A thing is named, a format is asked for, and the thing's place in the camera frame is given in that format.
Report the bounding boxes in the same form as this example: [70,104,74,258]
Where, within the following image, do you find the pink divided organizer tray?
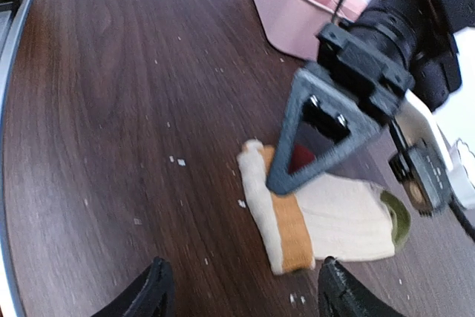
[243,0,369,61]

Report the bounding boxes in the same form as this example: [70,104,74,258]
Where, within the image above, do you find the striped beige brown sock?
[237,140,411,275]

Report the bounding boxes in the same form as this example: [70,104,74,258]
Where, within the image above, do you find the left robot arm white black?
[266,0,474,215]

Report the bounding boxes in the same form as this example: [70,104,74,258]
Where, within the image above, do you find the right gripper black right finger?
[318,256,403,317]

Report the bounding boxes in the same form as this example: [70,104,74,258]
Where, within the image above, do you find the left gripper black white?
[266,22,453,215]

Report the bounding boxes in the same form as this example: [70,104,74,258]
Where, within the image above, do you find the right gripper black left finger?
[93,257,175,317]

